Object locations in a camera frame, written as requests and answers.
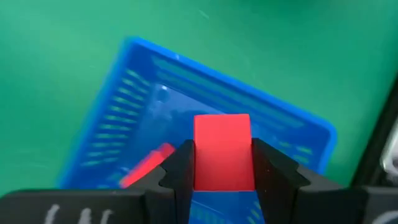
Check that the red rectangular block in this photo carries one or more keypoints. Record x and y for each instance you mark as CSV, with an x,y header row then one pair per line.
x,y
146,166

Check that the blue plastic basket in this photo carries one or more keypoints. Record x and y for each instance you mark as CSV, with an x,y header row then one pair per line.
x,y
186,93

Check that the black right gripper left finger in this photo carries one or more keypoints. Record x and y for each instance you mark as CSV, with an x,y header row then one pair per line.
x,y
177,186

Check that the red cube block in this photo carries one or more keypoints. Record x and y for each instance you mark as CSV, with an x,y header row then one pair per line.
x,y
222,149

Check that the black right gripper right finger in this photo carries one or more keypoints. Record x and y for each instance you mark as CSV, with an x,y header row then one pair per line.
x,y
273,186

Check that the black metal table frame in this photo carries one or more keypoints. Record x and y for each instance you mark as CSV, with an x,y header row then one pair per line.
x,y
377,146

